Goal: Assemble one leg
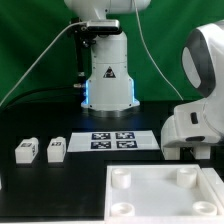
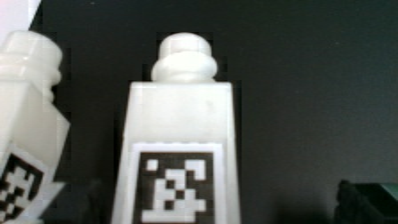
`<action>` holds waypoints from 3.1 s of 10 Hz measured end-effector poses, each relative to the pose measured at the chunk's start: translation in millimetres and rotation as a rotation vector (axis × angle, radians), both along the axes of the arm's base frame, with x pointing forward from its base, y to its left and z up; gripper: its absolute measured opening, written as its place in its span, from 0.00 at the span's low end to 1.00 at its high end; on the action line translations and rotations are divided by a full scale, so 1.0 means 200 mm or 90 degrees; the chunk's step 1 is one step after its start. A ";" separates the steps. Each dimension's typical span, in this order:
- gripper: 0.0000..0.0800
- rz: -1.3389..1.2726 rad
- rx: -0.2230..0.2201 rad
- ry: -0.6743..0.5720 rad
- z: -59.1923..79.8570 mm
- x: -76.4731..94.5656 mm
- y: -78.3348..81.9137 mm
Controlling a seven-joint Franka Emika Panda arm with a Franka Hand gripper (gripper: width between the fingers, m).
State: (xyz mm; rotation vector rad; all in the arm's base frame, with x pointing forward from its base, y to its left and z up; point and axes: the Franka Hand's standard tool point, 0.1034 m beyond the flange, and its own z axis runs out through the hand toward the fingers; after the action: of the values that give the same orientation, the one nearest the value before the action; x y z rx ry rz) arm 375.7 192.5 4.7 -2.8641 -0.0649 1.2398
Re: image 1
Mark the grey camera on mount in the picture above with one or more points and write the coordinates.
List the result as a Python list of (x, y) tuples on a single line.
[(101, 27)]

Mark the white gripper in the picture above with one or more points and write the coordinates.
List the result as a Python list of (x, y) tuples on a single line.
[(188, 127)]

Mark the white marker sheet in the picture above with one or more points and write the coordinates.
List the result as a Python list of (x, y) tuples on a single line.
[(112, 141)]

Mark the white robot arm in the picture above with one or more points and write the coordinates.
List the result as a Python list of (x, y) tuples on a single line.
[(131, 61)]

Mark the white square tabletop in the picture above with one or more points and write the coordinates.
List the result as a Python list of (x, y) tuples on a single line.
[(163, 194)]

